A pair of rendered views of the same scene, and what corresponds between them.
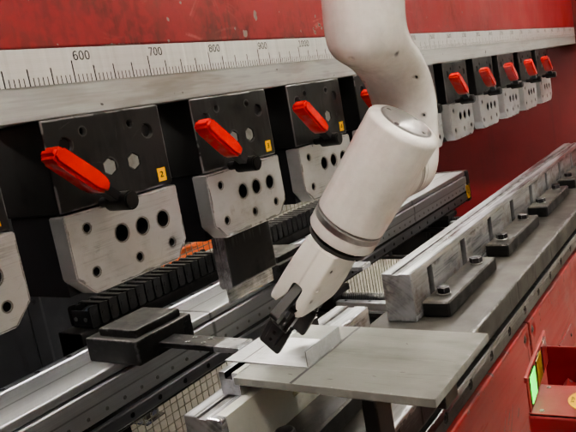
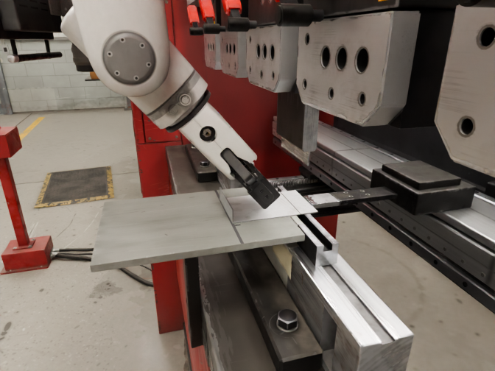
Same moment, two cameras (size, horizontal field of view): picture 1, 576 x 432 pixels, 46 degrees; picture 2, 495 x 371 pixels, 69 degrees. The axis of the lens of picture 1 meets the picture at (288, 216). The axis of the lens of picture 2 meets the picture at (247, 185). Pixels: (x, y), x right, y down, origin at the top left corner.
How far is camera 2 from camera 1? 1.20 m
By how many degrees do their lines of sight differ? 121
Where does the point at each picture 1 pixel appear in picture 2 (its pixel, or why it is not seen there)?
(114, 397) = (384, 203)
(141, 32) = not seen: outside the picture
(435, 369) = (119, 218)
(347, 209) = not seen: hidden behind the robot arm
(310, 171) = (305, 61)
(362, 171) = not seen: hidden behind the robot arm
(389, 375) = (150, 207)
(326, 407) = (256, 274)
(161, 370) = (419, 228)
